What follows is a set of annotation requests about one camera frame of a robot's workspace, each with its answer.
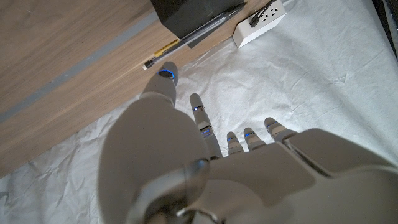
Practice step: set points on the white power strip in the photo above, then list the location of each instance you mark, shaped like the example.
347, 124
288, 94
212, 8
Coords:
267, 20

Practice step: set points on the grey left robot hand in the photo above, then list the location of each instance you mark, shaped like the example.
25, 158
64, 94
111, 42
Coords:
264, 186

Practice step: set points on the black jewelry box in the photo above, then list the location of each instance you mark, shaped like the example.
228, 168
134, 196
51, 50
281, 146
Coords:
186, 14

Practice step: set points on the white wrinkled backdrop cloth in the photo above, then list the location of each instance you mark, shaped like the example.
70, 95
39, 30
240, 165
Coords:
311, 77

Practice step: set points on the clear ballpoint pen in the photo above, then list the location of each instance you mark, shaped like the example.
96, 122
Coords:
192, 35

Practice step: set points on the grey tape strip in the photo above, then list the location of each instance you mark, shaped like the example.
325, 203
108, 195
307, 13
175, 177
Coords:
77, 68

